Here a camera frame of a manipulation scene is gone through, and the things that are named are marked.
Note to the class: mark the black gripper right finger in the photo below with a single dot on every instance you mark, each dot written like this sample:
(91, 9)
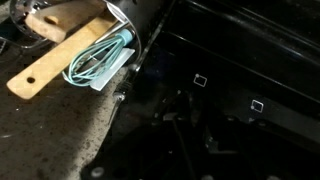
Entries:
(266, 156)

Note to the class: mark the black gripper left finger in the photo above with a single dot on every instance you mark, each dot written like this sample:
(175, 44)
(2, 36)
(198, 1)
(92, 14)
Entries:
(146, 153)

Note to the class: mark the black electric stove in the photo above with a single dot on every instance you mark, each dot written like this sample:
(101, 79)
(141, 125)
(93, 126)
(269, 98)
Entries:
(266, 50)

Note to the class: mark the white flat spatula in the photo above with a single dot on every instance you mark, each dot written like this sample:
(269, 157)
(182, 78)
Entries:
(110, 79)

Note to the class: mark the teal whisk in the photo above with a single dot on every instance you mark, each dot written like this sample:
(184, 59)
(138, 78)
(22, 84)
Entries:
(126, 36)

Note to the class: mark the long wooden spatula with hole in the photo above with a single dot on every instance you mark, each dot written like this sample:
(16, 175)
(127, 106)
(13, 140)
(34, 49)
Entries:
(50, 63)

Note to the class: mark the black perforated utensil holder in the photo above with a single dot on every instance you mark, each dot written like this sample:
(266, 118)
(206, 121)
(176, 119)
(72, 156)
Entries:
(143, 16)

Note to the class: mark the round metal skimmer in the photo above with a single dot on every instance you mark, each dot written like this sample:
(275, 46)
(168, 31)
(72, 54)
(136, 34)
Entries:
(16, 20)

